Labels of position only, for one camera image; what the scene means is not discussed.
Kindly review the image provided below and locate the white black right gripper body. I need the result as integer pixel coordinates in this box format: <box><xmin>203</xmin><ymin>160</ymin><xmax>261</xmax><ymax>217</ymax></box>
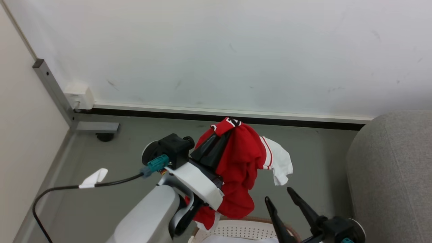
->
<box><xmin>301</xmin><ymin>232</ymin><xmax>325</xmax><ymax>243</ymax></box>

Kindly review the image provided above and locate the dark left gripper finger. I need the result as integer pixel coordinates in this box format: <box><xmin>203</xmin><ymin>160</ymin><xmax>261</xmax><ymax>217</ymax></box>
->
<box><xmin>202</xmin><ymin>130</ymin><xmax>233</xmax><ymax>170</ymax></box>
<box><xmin>190</xmin><ymin>134</ymin><xmax>218</xmax><ymax>161</ymax></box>

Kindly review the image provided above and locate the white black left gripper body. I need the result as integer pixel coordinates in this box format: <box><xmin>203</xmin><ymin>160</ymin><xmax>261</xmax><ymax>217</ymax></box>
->
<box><xmin>165</xmin><ymin>158</ymin><xmax>225</xmax><ymax>211</ymax></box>

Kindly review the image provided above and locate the white baseboard strip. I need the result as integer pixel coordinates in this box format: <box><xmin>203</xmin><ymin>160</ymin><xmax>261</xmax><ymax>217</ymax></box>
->
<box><xmin>93</xmin><ymin>103</ymin><xmax>374</xmax><ymax>124</ymax></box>

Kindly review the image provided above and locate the white tape tag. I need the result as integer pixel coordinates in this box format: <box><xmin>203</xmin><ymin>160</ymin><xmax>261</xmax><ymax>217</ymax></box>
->
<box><xmin>78</xmin><ymin>168</ymin><xmax>109</xmax><ymax>189</ymax></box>

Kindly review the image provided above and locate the red and white garment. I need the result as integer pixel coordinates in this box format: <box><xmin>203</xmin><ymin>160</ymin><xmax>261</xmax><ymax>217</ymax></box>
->
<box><xmin>184</xmin><ymin>117</ymin><xmax>293</xmax><ymax>231</ymax></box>

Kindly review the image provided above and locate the white wall socket box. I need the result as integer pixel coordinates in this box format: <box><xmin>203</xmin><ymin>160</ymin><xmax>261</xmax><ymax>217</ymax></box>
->
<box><xmin>63</xmin><ymin>83</ymin><xmax>95</xmax><ymax>111</ymax></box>

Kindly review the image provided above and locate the grey fabric sofa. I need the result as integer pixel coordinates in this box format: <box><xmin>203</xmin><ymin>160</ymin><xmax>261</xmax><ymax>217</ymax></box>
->
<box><xmin>346</xmin><ymin>111</ymin><xmax>432</xmax><ymax>243</ymax></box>

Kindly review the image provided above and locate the grey metal frame post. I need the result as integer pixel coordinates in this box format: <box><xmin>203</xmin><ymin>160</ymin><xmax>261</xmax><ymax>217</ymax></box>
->
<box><xmin>32</xmin><ymin>58</ymin><xmax>120</xmax><ymax>134</ymax></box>

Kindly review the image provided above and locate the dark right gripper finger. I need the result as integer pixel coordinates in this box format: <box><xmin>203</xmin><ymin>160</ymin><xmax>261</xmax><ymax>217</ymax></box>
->
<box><xmin>265</xmin><ymin>196</ymin><xmax>298</xmax><ymax>243</ymax></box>
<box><xmin>287</xmin><ymin>187</ymin><xmax>328</xmax><ymax>234</ymax></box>

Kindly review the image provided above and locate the thin black cable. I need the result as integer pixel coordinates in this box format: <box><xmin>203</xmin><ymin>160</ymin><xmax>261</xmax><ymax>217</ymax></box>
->
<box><xmin>32</xmin><ymin>172</ymin><xmax>146</xmax><ymax>243</ymax></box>

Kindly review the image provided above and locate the white laundry basket brown rim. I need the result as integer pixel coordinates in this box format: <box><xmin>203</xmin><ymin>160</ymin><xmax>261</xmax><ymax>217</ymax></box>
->
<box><xmin>188</xmin><ymin>217</ymin><xmax>301</xmax><ymax>243</ymax></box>

